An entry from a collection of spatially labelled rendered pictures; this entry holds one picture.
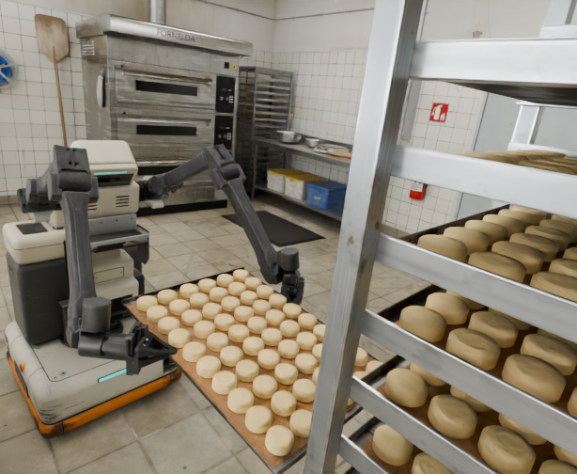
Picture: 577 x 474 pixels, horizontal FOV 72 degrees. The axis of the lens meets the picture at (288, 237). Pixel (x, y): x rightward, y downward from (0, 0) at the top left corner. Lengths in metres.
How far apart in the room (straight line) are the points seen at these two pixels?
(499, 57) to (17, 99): 5.21
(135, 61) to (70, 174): 3.53
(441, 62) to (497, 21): 4.20
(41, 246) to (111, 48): 2.91
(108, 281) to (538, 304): 1.65
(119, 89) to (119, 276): 2.96
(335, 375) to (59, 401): 1.58
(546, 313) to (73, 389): 1.79
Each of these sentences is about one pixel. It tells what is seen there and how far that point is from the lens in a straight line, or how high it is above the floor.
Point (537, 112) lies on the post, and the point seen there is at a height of 1.48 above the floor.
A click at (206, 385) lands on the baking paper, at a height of 0.89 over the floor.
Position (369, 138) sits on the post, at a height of 1.43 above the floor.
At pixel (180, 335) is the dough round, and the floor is 0.92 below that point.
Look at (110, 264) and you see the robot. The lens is 1.79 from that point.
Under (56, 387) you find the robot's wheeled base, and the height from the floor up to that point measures 0.27.
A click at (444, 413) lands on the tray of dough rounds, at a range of 0.50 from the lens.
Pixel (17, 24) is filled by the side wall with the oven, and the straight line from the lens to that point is 5.41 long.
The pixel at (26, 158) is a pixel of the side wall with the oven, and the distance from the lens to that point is 5.47.
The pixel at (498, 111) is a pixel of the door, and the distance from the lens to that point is 4.45.
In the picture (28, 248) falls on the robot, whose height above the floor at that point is 0.77.
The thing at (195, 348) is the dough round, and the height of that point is 0.92.
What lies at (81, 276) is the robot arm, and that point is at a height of 1.01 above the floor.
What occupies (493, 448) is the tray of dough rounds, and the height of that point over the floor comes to 1.15.
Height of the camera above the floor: 1.46
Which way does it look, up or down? 19 degrees down
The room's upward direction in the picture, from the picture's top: 6 degrees clockwise
